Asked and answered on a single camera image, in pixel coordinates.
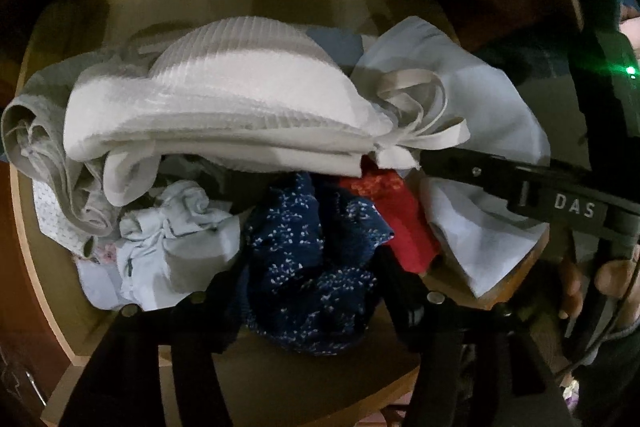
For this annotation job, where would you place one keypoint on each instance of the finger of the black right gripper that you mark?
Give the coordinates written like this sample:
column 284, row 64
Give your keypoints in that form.
column 493, row 174

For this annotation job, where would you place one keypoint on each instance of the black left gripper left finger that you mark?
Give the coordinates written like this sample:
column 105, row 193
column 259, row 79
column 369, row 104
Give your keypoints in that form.
column 120, row 385

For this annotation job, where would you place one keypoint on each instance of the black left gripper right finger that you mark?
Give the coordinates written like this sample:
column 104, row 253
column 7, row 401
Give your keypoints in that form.
column 477, row 368

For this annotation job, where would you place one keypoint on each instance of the red lace underwear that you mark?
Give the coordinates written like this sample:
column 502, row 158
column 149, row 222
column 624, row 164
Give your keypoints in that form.
column 414, row 244

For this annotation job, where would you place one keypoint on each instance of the light blue crumpled underwear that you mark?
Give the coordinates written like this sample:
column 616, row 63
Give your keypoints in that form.
column 162, row 253

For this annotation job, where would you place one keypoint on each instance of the navy floral underwear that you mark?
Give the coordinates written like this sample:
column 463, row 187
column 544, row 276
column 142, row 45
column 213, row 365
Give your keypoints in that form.
column 306, row 247

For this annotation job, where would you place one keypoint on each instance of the person's right hand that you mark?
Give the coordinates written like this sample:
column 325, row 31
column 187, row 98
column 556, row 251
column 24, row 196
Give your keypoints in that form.
column 612, row 280

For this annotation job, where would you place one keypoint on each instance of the pale blue garment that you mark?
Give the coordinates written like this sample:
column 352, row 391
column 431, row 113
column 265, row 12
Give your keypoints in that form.
column 484, row 237

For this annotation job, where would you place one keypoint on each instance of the white ribbed bra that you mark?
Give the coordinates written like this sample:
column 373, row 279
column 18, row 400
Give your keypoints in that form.
column 250, row 94

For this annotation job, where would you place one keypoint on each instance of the grey rolled garment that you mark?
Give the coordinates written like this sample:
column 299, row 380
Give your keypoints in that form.
column 32, row 128

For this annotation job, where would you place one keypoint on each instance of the wire clothes hanger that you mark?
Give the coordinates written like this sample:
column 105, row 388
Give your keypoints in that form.
column 20, row 383

